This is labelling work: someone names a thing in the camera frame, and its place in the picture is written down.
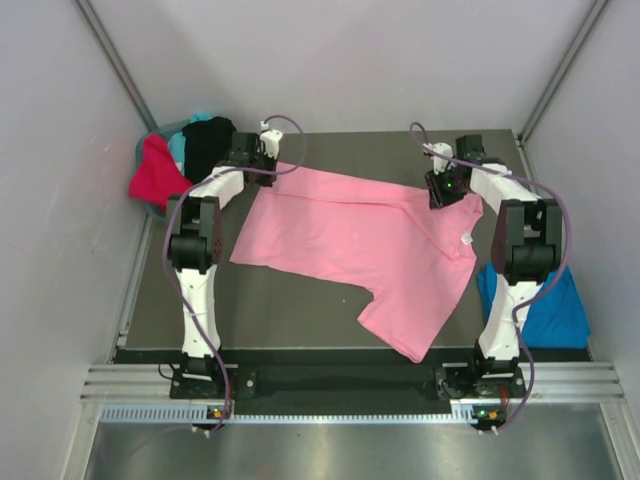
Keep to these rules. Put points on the left aluminium corner post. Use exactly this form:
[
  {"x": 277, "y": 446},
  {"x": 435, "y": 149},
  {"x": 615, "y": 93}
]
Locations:
[{"x": 93, "y": 21}]

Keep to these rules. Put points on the right aluminium corner post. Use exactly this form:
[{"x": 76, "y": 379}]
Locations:
[{"x": 586, "y": 27}]

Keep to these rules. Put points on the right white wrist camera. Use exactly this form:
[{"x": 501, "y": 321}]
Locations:
[{"x": 440, "y": 154}]

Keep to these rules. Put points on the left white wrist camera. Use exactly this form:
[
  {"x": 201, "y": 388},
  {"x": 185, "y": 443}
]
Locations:
[{"x": 270, "y": 140}]

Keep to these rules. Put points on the folded blue t shirt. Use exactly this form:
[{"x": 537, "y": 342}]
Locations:
[{"x": 550, "y": 315}]

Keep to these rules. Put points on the black t shirt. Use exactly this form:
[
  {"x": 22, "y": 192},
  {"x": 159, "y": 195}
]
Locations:
[{"x": 206, "y": 144}]

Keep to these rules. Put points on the slotted grey cable duct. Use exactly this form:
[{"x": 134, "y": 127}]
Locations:
[{"x": 209, "y": 415}]

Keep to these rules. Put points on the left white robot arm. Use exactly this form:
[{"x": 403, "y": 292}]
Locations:
[{"x": 194, "y": 249}]

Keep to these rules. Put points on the aluminium front rail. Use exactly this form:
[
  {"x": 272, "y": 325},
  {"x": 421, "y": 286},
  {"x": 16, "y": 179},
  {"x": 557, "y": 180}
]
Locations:
[{"x": 549, "y": 382}]

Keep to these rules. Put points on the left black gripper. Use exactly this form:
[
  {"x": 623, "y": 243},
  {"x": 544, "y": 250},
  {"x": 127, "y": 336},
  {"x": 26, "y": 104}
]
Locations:
[{"x": 266, "y": 180}]

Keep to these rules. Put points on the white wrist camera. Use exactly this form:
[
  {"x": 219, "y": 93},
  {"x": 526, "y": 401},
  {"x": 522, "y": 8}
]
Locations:
[
  {"x": 270, "y": 140},
  {"x": 440, "y": 154}
]

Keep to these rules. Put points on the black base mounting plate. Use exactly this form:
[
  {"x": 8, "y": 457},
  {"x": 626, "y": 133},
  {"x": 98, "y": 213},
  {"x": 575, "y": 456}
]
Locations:
[{"x": 253, "y": 380}]

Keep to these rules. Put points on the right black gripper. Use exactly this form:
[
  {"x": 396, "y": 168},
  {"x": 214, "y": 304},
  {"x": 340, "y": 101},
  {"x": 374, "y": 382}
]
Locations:
[{"x": 437, "y": 198}]

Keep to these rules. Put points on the blue plastic basket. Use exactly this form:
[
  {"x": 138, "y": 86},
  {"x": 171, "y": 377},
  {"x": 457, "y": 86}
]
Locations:
[{"x": 166, "y": 132}]

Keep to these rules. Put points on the aluminium corner post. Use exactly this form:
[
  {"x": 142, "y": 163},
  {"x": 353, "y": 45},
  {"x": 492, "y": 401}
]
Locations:
[
  {"x": 93, "y": 21},
  {"x": 586, "y": 27}
]

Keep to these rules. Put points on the pink t shirt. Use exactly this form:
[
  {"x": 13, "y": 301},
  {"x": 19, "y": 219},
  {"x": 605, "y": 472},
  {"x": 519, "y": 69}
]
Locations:
[{"x": 416, "y": 261}]

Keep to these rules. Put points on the red t shirt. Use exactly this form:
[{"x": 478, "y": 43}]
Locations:
[{"x": 156, "y": 178}]

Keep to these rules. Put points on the light blue t shirt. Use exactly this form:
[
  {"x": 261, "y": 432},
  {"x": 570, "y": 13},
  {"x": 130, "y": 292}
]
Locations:
[{"x": 177, "y": 142}]

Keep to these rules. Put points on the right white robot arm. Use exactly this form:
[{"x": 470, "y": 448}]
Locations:
[{"x": 526, "y": 248}]

